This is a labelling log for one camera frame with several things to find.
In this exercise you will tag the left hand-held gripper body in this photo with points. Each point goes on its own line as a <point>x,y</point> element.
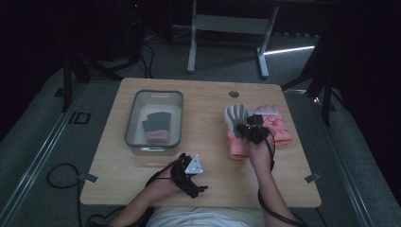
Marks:
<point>193,166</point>

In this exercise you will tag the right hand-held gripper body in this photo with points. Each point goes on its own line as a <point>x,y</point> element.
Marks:
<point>258,134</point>

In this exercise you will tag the pink ski glove grey palm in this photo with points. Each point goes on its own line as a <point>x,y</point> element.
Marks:
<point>235,115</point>

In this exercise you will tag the grey knit glove pink cuff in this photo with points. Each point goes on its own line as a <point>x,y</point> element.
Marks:
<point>160,121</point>
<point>146,126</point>

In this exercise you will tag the grey plastic storage bin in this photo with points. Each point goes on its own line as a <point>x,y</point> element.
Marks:
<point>138,107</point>

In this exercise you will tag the person's right hand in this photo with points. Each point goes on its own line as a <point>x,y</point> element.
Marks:
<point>261,156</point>

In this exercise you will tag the person's left hand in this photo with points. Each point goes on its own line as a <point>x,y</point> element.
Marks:
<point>165,186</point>

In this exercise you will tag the pink ski glove printed back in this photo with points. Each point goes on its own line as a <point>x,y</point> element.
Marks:
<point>280,129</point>

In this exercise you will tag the person's white shirt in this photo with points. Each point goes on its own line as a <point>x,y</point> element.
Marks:
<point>205,217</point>

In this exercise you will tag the grey metal table clamp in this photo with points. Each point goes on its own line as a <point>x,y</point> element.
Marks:
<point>312,178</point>
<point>89,178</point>

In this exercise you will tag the black tripod stand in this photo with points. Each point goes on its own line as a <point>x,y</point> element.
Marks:
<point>327,101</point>
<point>66,85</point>

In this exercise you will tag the white metal desk frame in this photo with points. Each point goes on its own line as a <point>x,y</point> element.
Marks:
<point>227,24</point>

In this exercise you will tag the metal floor rail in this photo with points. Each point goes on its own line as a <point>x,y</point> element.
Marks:
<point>353,195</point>
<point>41,157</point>

